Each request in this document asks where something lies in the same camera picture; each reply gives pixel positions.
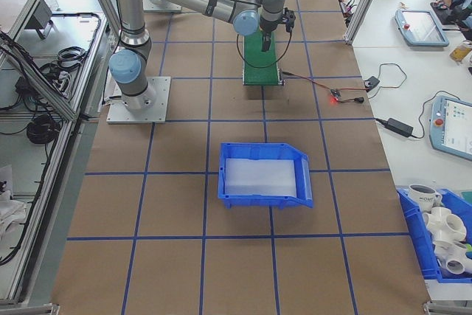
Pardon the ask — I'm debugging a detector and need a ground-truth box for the green belt conveyor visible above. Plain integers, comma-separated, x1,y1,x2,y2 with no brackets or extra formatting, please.
241,31,285,88

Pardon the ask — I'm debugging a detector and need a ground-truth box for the blue grey teach pendant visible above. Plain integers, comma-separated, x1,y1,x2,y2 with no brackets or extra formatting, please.
394,8,450,48
426,94,472,163

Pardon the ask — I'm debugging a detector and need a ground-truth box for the blue open-front storage bin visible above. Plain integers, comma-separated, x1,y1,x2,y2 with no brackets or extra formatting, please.
217,142,315,210

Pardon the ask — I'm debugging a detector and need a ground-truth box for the black power brick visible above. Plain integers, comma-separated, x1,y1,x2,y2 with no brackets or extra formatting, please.
385,117,414,137

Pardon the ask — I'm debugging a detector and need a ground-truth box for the white printed mug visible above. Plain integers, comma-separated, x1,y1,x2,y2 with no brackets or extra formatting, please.
408,184,443,213

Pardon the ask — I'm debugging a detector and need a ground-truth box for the grey metal box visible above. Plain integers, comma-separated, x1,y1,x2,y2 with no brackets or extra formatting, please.
24,0,57,40

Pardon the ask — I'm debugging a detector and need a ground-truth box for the blue bin with fittings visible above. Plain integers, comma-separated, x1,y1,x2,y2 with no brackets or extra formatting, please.
396,187,472,285

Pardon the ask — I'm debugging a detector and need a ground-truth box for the white PVC pipe fitting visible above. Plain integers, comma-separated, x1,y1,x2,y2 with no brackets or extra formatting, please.
421,206,470,243
431,239,472,278

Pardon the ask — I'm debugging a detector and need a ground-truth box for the white crumpled cloth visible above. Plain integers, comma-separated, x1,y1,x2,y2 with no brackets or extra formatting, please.
0,189,27,237

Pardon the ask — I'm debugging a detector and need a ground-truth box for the black camera cable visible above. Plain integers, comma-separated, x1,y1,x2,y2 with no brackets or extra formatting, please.
235,29,295,69

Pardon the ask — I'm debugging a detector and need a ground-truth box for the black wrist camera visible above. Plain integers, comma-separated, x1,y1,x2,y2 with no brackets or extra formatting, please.
280,7,297,32

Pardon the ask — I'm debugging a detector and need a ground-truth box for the red black motor wire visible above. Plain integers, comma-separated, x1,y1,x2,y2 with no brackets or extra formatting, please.
280,69,333,94

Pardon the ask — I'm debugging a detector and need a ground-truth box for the aluminium profile post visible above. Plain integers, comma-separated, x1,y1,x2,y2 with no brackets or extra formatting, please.
344,0,392,46

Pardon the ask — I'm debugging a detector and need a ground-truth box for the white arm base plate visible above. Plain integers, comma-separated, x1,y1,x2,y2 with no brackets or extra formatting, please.
142,0,183,13
105,75,173,125

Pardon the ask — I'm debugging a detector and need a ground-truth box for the V-shaped metal bar frame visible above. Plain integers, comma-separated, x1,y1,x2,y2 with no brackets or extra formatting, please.
0,0,125,307

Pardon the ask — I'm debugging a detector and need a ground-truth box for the black cable coil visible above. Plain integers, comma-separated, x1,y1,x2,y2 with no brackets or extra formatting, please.
26,114,62,146

